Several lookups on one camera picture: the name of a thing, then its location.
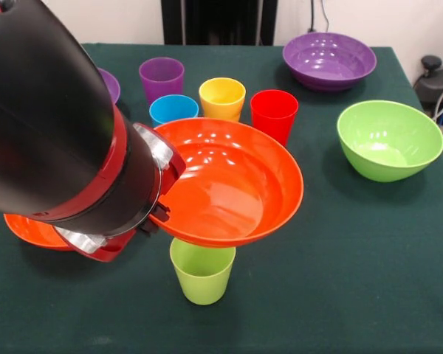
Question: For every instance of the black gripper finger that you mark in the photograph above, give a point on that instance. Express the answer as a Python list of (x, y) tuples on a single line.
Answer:
[(161, 213), (149, 225)]

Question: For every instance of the purple plastic bowl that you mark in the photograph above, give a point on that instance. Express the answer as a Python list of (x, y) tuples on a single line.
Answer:
[(328, 62), (111, 85)]

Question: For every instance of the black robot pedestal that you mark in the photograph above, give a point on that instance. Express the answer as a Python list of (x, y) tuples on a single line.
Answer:
[(221, 22)]

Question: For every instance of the purple plastic cup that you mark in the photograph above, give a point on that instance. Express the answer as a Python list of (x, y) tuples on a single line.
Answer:
[(160, 79)]

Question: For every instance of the blue plastic cup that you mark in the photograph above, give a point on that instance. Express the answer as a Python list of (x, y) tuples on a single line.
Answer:
[(173, 108)]

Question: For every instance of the green plastic bowl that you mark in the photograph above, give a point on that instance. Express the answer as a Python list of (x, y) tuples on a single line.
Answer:
[(389, 147)]

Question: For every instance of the yellow plastic cup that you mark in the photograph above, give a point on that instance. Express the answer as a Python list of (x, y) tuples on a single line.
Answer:
[(221, 99)]

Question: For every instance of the orange plastic bowl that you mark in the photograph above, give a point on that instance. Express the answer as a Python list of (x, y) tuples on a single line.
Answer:
[(33, 232), (229, 188)]

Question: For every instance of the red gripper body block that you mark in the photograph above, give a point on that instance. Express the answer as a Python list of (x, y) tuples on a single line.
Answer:
[(173, 173)]

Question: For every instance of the red plastic cup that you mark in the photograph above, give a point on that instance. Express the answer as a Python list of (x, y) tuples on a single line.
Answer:
[(273, 118)]

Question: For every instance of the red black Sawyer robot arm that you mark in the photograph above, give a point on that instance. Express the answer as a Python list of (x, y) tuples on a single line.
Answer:
[(40, 110)]

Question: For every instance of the dark green tablecloth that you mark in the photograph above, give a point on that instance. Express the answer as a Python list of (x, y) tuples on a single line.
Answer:
[(317, 295)]

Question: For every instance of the green plastic cup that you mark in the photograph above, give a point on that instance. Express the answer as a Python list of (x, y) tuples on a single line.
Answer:
[(203, 284)]

